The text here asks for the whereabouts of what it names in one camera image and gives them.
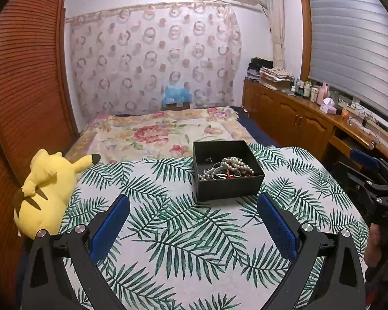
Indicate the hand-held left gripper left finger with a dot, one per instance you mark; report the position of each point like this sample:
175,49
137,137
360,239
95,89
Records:
114,222

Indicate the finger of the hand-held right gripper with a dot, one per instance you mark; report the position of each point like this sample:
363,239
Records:
363,159
349,177

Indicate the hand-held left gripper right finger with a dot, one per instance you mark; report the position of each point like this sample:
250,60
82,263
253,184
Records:
276,226

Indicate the black jewelry box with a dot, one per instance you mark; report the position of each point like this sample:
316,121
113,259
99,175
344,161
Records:
229,189

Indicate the pearl hairpin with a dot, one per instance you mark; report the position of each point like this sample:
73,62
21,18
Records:
210,172

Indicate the person's right hand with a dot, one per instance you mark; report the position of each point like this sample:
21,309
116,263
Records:
375,243

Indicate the small orange figurine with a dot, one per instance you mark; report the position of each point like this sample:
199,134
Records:
345,113

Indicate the pink tissue box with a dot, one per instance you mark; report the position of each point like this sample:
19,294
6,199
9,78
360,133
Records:
328,106

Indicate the palm leaf printed blanket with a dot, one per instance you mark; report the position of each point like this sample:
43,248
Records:
181,226

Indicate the yellow plush toy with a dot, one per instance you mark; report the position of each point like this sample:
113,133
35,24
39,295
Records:
48,187

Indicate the red printed clothing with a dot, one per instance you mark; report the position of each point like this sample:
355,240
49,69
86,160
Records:
369,295

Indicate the wooden cabinet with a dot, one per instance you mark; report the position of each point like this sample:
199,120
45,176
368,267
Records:
287,113

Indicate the row of cosmetic bottles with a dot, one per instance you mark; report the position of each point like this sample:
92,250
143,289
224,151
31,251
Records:
307,90

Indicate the floral blanket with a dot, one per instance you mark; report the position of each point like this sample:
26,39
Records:
155,132

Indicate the dark blue bed sheet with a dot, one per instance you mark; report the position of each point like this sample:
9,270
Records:
252,126

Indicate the grey window blind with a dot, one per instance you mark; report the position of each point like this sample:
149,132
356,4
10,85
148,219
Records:
352,38

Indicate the stack of patterned cloths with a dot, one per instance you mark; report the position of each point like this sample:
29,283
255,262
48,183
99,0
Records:
276,74

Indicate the stack of dark clothes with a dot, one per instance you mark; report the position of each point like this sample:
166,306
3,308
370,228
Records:
255,67

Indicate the blue plastic bag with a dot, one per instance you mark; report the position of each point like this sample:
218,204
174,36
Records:
176,93

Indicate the lace window curtain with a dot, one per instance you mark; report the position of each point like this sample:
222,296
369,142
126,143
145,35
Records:
276,22

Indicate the wooden louvered wardrobe door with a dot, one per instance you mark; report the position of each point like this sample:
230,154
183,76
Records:
26,87

